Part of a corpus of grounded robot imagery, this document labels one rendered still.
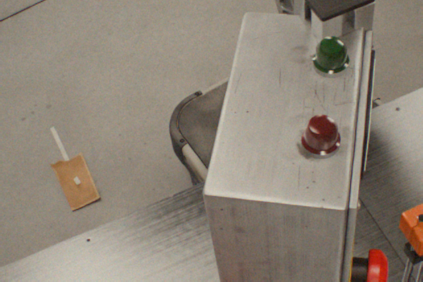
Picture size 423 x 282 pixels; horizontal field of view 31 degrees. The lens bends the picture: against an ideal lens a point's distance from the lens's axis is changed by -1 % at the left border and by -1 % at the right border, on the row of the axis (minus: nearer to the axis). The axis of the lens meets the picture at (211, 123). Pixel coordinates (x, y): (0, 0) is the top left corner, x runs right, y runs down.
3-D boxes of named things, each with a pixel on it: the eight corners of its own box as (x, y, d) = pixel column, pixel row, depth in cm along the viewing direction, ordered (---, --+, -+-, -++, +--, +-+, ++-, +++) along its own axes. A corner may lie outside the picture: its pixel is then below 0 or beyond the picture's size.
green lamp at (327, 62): (310, 76, 54) (310, 55, 52) (314, 49, 56) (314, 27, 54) (347, 79, 54) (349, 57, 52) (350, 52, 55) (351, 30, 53)
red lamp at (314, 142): (299, 156, 50) (299, 136, 48) (303, 125, 52) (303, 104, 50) (338, 161, 50) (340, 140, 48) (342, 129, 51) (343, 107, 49)
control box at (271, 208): (224, 313, 64) (199, 195, 49) (255, 150, 74) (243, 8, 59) (345, 329, 62) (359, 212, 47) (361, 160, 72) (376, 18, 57)
